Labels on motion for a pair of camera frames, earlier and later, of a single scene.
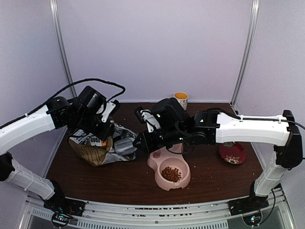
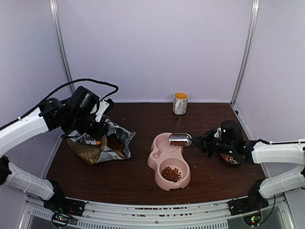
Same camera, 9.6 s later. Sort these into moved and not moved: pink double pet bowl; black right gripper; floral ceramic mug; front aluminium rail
Moved: black right gripper
Not moved: floral ceramic mug; front aluminium rail; pink double pet bowl
